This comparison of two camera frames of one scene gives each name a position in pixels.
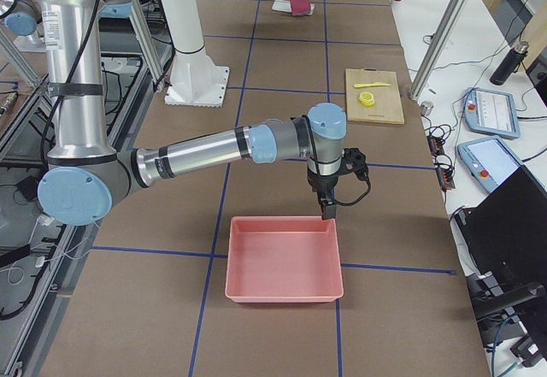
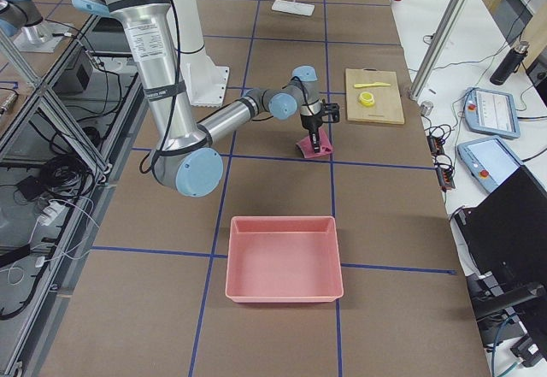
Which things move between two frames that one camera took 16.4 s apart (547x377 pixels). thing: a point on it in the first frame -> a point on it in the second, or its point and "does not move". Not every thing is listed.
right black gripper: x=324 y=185 -> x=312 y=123
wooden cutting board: x=387 y=107 does not move
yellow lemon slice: x=367 y=99 does not move
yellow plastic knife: x=375 y=84 does not move
